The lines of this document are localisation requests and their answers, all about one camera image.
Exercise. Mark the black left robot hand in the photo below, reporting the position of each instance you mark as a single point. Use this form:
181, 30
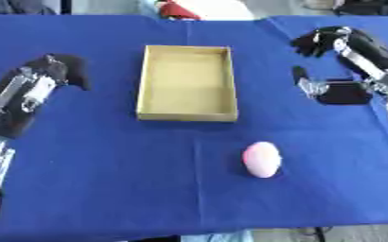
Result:
15, 104

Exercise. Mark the tan open cardboard box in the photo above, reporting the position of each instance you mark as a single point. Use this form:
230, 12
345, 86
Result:
187, 83

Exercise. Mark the pink egg-shaped toy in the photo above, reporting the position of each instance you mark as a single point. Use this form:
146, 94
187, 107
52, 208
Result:
262, 159

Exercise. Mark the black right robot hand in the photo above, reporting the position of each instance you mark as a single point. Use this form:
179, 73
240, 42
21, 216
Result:
363, 53

